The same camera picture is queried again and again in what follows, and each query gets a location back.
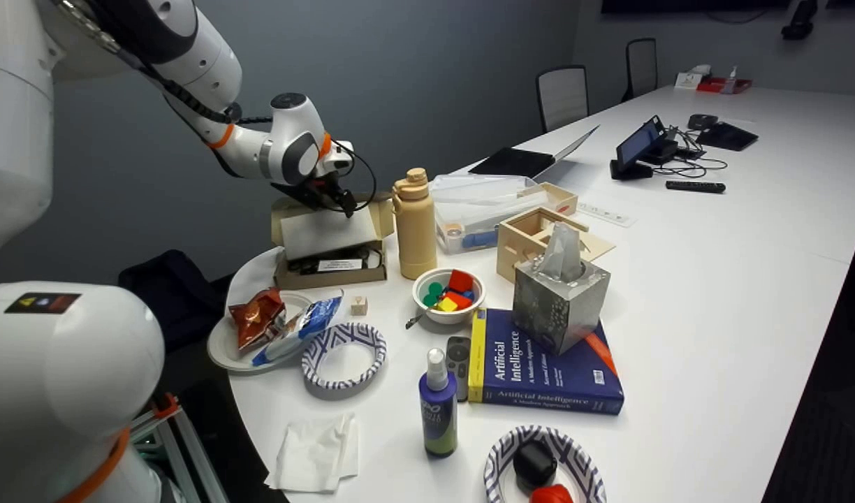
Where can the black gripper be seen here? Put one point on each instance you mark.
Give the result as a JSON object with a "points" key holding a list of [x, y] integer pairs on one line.
{"points": [[331, 160]]}

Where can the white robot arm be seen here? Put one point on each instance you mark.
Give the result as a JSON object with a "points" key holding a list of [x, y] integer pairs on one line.
{"points": [[80, 362]]}

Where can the wooden box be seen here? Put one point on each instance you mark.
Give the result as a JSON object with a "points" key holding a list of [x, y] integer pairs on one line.
{"points": [[527, 234]]}

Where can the grey tissue box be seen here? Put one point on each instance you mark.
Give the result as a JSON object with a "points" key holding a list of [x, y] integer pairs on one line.
{"points": [[561, 294]]}

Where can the tan water bottle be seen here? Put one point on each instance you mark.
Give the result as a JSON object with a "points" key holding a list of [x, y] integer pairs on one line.
{"points": [[414, 225]]}

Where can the small tan cube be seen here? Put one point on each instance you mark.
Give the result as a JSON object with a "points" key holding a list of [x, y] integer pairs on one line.
{"points": [[358, 305]]}

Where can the blue and white packet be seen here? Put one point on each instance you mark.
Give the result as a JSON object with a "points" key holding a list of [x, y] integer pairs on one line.
{"points": [[308, 322]]}

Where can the clear plastic container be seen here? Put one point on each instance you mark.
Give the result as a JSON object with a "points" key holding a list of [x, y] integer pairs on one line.
{"points": [[471, 209]]}

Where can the white bowl with blocks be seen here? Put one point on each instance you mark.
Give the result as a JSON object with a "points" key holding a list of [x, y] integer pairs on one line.
{"points": [[447, 294]]}

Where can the red snack bag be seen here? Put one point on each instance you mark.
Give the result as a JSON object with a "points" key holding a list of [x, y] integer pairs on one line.
{"points": [[255, 319]]}

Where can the striped paper bowl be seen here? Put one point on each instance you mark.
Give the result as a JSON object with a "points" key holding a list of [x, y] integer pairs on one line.
{"points": [[344, 362]]}

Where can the silver laptop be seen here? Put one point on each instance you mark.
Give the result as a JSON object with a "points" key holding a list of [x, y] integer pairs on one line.
{"points": [[527, 164]]}

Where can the white plate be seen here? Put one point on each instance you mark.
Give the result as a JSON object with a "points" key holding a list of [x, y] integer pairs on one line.
{"points": [[225, 348]]}

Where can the black backpack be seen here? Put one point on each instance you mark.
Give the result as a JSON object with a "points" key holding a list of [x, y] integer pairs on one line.
{"points": [[182, 299]]}

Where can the purple spray bottle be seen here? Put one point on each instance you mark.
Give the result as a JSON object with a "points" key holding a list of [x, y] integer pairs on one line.
{"points": [[436, 404]]}

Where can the blue and yellow book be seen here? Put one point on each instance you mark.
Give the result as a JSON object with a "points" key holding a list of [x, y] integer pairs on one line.
{"points": [[509, 366]]}

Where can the grey office chair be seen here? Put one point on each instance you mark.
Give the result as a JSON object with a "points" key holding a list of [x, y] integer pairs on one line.
{"points": [[563, 95]]}

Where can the white crumpled napkin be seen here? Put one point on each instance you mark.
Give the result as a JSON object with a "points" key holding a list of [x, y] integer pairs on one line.
{"points": [[317, 456]]}

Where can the tripod with orange joint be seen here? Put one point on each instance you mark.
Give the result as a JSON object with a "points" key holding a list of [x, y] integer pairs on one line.
{"points": [[168, 443]]}

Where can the black phone on stand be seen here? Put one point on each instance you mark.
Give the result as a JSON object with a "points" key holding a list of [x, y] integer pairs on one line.
{"points": [[643, 151]]}

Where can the striped bowl with objects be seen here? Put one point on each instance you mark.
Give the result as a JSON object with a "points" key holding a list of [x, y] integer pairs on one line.
{"points": [[538, 455]]}

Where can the black marker pen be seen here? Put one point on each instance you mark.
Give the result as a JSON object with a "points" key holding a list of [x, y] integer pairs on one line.
{"points": [[697, 185]]}

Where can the dark office chair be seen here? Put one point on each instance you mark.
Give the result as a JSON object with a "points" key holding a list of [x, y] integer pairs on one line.
{"points": [[642, 66]]}

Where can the red and white items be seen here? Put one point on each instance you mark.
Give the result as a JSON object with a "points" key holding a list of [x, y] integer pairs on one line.
{"points": [[703, 79]]}

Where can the black wallet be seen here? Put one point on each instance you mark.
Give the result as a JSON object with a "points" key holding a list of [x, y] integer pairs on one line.
{"points": [[724, 136]]}

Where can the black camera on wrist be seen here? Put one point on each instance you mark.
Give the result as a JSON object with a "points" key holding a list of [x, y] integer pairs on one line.
{"points": [[299, 193]]}

